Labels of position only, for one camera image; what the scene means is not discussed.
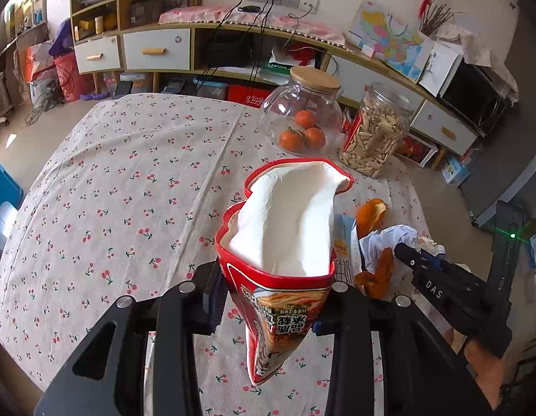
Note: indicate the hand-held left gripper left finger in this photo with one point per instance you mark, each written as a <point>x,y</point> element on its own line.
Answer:
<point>216,307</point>

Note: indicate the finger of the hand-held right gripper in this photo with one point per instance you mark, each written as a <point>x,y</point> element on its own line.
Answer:
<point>463,274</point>
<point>441,294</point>

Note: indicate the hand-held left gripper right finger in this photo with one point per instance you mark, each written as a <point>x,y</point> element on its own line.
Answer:
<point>342,307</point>

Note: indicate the small orange peel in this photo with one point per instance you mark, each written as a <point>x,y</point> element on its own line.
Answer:
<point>382,268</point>

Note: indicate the white paper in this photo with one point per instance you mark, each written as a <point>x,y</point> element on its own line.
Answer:
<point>387,238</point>

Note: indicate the long orange peel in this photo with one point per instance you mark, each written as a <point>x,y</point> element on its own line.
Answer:
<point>371,216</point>

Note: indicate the red noodle packet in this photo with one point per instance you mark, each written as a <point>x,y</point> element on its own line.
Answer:
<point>285,225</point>

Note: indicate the person's right hand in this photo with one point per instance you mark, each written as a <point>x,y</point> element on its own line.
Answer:
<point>487,372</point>

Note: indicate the blue and white carton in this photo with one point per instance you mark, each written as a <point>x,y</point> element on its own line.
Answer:
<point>456,171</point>

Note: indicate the grey refrigerator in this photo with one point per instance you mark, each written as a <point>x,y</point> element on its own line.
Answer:
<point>510,147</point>

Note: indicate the red picture box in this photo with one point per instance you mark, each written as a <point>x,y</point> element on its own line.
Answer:
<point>419,151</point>

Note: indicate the white drawer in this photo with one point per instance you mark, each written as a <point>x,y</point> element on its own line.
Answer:
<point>98,54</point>
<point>157,50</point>
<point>445,128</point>
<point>350,73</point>

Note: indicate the black microwave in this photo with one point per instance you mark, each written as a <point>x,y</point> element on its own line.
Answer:
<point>471,95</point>

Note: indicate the clear jar of seeds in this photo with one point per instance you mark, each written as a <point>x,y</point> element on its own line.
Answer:
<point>374,134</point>

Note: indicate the mandarin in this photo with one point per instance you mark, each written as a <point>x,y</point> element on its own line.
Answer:
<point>315,137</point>
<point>291,139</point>
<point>304,119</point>

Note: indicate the pale patterned cloth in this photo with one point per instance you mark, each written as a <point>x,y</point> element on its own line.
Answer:
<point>476,47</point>

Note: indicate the glass teapot with wooden lid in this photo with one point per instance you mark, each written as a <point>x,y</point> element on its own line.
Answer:
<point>302,95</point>

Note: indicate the blue plastic stool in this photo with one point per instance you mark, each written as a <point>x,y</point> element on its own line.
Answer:
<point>3,199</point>

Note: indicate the small white box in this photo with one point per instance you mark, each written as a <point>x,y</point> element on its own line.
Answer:
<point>368,50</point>

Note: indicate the bundle of dry twigs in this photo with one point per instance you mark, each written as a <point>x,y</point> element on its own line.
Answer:
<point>437,17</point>

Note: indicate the green and white bag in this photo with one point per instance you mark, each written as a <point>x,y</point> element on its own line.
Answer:
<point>278,67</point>

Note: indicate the map print paper bag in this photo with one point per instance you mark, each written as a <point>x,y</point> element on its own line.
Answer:
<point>380,34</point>

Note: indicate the long wooden cabinet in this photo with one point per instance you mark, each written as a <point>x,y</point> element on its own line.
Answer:
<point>198,30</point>

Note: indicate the pink cloth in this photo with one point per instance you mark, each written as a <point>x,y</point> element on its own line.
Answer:
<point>194,15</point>

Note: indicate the orange and white plastic bag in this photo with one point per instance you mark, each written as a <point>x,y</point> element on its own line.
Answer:
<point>39,63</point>

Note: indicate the purple bag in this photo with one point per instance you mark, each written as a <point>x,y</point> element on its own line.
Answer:
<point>60,39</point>

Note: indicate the wooden shelf unit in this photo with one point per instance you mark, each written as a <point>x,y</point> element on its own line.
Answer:
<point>124,0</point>

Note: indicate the cluttered storage rack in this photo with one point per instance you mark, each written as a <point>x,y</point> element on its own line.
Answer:
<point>29,17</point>

